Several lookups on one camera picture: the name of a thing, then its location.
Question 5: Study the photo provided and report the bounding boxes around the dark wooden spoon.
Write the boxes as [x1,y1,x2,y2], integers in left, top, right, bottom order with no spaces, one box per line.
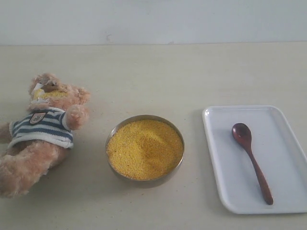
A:
[232,123,273,205]

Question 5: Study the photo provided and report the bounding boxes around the plush teddy bear striped shirt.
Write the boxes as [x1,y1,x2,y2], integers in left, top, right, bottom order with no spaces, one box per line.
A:
[0,73,90,198]

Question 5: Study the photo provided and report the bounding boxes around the yellow millet grains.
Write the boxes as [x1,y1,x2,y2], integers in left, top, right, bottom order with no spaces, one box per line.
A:
[106,119,185,180]

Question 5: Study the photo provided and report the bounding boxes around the metal bowl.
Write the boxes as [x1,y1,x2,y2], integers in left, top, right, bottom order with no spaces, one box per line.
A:
[105,114,185,188]

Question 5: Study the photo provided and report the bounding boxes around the white plastic tray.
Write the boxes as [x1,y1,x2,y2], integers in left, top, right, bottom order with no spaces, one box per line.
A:
[202,105,307,214]

